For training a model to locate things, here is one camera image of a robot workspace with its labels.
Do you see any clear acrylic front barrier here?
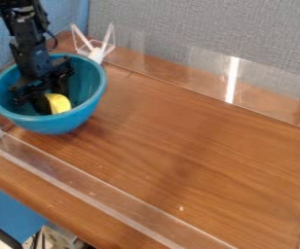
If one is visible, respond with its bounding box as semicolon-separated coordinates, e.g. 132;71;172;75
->
0;128;235;249

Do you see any clear acrylic barrier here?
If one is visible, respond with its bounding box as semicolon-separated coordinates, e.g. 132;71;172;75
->
0;128;235;249
104;30;300;126

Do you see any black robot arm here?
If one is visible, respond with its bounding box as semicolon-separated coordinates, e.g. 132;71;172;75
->
0;0;75;115

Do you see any clear acrylic back barrier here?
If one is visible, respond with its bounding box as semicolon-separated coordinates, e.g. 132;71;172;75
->
104;30;300;126

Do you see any yellow wedge object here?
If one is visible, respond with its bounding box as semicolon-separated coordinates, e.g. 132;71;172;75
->
44;93;72;114

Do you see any blue bowl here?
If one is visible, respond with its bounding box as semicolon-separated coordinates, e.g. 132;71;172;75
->
0;53;107;135

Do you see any orange white plunger toy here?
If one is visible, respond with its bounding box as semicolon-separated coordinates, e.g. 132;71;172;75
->
87;48;104;64

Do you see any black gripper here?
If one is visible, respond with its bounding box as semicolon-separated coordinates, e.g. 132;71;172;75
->
8;56;75;115

